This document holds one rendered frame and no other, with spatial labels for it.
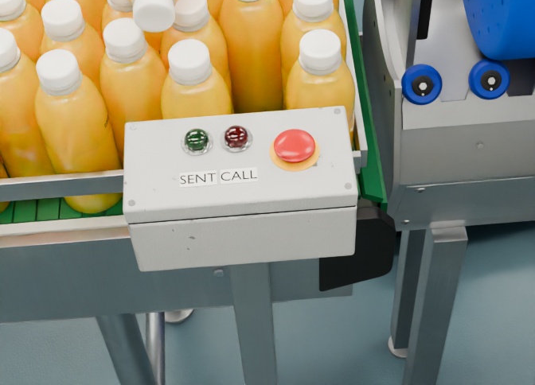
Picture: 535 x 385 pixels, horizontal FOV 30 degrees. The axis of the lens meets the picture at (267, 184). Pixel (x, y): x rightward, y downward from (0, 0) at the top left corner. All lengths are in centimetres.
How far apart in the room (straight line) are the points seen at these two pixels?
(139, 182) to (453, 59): 47
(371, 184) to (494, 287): 103
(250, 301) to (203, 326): 100
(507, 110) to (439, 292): 44
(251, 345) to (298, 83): 32
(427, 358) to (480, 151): 60
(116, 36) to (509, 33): 39
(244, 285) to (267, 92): 23
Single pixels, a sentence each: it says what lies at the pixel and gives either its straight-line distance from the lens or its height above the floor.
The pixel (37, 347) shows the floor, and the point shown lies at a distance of 208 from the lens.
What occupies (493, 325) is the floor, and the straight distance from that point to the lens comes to 206.
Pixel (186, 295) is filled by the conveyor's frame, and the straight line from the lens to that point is 119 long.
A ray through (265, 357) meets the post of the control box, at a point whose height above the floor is 75.
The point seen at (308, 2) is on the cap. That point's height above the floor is 110.
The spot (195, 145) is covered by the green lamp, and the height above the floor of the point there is 111.
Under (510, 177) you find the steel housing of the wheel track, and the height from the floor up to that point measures 82.
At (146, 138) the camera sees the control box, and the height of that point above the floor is 110.
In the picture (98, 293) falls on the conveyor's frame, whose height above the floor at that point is 78.
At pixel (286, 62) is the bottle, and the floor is 102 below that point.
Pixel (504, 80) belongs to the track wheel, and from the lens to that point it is 112.
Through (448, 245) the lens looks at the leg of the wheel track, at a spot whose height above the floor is 62.
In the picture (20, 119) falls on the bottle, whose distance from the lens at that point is 104.
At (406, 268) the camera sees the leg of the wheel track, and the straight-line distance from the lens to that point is 171.
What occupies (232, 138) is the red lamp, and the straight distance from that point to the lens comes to 87.
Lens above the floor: 178
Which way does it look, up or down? 53 degrees down
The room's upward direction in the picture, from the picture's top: 4 degrees counter-clockwise
